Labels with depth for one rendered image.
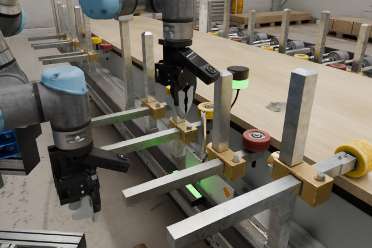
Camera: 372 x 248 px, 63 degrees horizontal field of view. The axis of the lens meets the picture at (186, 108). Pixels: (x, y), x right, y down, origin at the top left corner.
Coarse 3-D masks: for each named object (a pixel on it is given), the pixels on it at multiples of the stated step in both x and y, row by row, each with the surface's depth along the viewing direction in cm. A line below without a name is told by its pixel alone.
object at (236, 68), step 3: (231, 66) 84; (234, 66) 84; (237, 66) 84; (240, 66) 84; (243, 66) 84; (231, 69) 81; (234, 69) 81; (237, 69) 81; (240, 69) 81; (243, 69) 81; (246, 69) 81; (237, 90) 85; (237, 93) 85; (231, 96) 83; (231, 99) 83; (234, 102) 86; (231, 105) 86
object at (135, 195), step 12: (240, 156) 88; (252, 156) 90; (192, 168) 82; (204, 168) 82; (216, 168) 84; (156, 180) 77; (168, 180) 77; (180, 180) 79; (192, 180) 81; (132, 192) 73; (144, 192) 74; (156, 192) 76; (132, 204) 73
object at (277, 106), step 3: (270, 102) 109; (276, 102) 111; (279, 102) 109; (282, 102) 109; (285, 102) 111; (267, 105) 110; (270, 105) 109; (273, 105) 109; (276, 105) 109; (279, 105) 109; (282, 105) 109; (285, 105) 109; (270, 108) 108; (273, 108) 107; (276, 108) 107; (279, 108) 107; (282, 108) 108
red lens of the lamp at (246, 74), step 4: (248, 68) 83; (232, 72) 80; (236, 72) 80; (240, 72) 80; (244, 72) 80; (248, 72) 81; (236, 76) 80; (240, 76) 80; (244, 76) 81; (248, 76) 82
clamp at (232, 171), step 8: (208, 144) 93; (216, 152) 88; (224, 152) 88; (232, 152) 88; (208, 160) 92; (224, 160) 84; (240, 160) 84; (224, 168) 85; (232, 168) 82; (240, 168) 84; (232, 176) 83; (240, 176) 85
